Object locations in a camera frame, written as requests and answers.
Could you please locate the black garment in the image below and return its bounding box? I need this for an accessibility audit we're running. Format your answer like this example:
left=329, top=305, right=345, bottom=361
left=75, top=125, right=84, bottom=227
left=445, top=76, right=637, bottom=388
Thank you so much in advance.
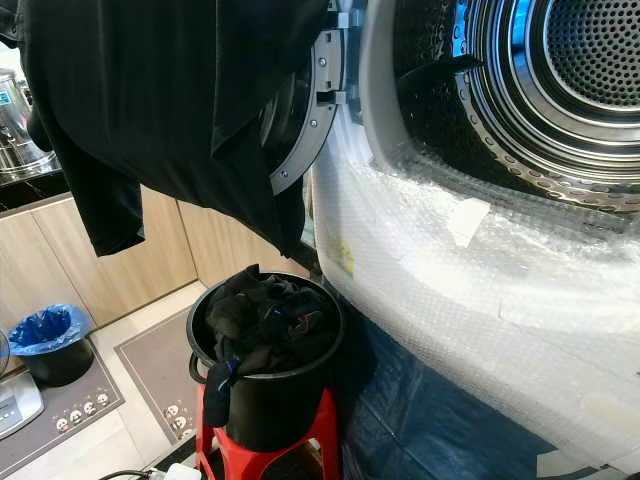
left=15, top=0, right=333, bottom=264

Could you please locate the pile of black clothes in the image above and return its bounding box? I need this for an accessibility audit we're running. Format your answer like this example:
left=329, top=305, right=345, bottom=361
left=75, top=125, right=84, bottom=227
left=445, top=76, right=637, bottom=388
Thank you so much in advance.
left=202, top=264, right=337, bottom=430

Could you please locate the bubble-wrapped white washing machine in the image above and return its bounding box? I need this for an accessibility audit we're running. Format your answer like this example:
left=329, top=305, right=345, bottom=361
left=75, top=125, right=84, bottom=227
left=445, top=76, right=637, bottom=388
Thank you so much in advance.
left=305, top=0, right=640, bottom=477

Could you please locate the black stone countertop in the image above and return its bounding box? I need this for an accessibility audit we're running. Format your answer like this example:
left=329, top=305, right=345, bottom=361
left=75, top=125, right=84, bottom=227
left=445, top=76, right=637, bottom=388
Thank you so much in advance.
left=0, top=170, right=63, bottom=212

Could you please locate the light wooden cabinet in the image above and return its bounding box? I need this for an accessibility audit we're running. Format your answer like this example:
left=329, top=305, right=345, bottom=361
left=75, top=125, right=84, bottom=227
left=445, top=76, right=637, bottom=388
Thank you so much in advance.
left=0, top=186, right=311, bottom=333

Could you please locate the stainless steel water urn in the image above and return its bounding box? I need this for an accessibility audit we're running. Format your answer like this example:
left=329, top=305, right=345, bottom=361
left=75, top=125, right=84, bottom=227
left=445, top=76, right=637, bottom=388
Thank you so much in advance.
left=0, top=70, right=61, bottom=182

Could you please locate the black bin with blue bag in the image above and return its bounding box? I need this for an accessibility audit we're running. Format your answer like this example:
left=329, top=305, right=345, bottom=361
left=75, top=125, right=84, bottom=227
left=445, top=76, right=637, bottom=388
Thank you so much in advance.
left=7, top=303, right=97, bottom=389

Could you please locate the white floor scale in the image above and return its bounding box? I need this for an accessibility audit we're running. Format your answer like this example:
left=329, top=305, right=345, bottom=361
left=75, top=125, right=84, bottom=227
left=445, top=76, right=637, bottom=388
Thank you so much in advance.
left=0, top=370, right=47, bottom=439

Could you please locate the grey floor mat brown border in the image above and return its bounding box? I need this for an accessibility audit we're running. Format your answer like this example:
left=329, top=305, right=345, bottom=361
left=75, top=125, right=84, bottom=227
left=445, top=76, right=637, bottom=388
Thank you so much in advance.
left=0, top=345, right=127, bottom=477
left=114, top=307, right=211, bottom=442

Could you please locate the black plastic bucket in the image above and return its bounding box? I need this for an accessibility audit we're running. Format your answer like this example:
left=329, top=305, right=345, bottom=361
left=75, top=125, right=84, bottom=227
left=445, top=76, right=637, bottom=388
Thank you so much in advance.
left=186, top=270, right=347, bottom=453

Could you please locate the grey washer door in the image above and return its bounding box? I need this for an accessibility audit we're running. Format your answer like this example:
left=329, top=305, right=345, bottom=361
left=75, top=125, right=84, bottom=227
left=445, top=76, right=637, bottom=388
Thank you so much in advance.
left=258, top=8, right=353, bottom=197

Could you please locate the red plastic stool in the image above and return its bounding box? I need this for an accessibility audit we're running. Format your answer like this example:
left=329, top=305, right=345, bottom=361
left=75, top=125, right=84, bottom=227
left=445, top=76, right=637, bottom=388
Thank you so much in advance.
left=194, top=384, right=344, bottom=480

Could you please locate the yellow sticker label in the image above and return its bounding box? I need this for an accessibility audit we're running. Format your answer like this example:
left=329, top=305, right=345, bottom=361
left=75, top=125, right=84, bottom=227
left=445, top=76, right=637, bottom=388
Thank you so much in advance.
left=325, top=235, right=358, bottom=278

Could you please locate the dark blue tarp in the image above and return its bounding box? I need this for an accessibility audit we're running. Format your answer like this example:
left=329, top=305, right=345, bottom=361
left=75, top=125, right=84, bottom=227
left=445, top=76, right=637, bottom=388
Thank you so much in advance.
left=323, top=284, right=603, bottom=480

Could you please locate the white tape patch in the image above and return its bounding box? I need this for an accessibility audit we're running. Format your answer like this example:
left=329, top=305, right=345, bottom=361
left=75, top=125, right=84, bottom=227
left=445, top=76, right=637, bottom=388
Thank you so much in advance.
left=448, top=197, right=494, bottom=249

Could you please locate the perforated steel washer drum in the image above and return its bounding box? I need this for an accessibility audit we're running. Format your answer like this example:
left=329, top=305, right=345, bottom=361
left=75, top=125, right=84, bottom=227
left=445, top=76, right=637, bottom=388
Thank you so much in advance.
left=390, top=0, right=640, bottom=213

